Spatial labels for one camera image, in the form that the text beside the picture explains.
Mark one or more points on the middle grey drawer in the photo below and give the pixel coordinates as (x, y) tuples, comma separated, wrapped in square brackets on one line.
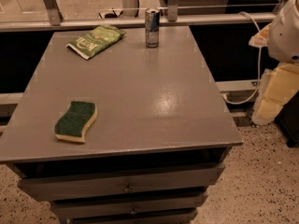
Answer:
[(130, 206)]

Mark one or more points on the grey drawer cabinet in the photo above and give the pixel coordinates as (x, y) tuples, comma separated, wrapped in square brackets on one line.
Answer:
[(156, 108)]

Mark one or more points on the top grey drawer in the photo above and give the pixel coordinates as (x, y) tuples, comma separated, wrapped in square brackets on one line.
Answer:
[(106, 184)]

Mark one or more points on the silver blue drink can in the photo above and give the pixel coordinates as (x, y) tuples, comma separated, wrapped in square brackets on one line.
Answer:
[(152, 24)]

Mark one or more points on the green and yellow sponge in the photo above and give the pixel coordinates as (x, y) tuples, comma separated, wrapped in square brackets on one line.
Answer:
[(75, 122)]

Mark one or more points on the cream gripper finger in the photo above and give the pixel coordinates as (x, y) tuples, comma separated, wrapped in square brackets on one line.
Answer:
[(260, 40), (276, 89)]

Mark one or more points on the green snack packet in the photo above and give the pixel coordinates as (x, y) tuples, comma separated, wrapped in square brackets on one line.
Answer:
[(95, 41)]

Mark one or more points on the grey drawer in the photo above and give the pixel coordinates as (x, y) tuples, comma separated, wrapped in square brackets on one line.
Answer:
[(106, 184), (183, 216), (130, 206)]

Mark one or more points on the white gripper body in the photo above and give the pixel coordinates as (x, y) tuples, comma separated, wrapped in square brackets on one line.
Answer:
[(285, 37)]

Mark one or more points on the metal railing frame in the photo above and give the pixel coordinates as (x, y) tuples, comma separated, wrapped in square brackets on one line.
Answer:
[(39, 15)]

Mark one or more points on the bottom grey drawer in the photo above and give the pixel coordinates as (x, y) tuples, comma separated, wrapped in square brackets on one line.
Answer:
[(183, 216)]

